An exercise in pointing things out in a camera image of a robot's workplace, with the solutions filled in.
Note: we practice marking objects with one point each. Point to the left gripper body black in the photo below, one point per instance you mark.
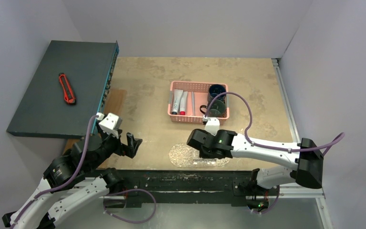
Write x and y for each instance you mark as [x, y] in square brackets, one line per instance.
[120, 148]

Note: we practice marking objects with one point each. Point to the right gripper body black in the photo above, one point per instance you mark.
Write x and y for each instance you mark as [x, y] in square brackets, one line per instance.
[194, 140]

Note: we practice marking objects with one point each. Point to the clear plastic soap dish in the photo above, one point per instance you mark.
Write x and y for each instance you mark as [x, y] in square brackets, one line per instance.
[200, 162]

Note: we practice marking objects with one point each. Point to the clear textured oval tray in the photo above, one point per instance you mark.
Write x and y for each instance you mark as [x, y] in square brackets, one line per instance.
[181, 155]

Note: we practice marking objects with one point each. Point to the dark green mug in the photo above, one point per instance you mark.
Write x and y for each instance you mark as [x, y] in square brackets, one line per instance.
[217, 109]

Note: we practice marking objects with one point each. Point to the pink plastic basket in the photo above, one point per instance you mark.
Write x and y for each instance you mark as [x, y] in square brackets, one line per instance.
[200, 90]

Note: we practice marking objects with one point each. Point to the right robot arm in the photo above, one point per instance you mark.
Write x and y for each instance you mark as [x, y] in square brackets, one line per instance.
[295, 162]

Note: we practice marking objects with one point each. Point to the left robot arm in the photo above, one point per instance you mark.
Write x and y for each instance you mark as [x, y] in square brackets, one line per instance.
[44, 209]

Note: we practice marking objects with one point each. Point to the red cap toothpaste tube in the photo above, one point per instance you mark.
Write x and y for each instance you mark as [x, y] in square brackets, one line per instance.
[183, 103]

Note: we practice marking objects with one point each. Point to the grey toothbrush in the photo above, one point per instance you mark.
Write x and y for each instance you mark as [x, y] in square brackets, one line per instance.
[193, 102]

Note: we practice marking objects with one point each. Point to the white toothpaste tube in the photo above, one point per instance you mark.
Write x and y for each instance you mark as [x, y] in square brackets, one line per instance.
[177, 95]

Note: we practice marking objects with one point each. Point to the dark blue cup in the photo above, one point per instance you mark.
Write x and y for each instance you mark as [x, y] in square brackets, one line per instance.
[216, 89]

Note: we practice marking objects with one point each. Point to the red utility knife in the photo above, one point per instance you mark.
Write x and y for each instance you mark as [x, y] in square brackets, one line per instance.
[68, 93]

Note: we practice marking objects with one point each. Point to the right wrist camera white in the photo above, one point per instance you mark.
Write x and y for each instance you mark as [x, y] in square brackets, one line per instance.
[212, 124]

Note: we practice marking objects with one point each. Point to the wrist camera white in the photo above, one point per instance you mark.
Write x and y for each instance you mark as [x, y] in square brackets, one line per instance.
[212, 124]
[109, 123]

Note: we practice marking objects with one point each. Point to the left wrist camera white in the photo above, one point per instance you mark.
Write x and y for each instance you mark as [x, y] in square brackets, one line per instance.
[109, 123]

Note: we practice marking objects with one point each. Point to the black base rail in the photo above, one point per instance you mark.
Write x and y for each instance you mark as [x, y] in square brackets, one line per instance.
[183, 187]

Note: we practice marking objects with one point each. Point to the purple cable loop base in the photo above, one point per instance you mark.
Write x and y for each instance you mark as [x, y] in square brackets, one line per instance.
[133, 205]

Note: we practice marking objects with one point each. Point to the dark grey network switch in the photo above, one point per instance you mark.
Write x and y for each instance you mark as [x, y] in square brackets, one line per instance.
[43, 112]

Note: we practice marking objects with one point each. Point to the aluminium frame rail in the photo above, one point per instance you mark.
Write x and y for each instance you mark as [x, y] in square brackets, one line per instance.
[293, 190]

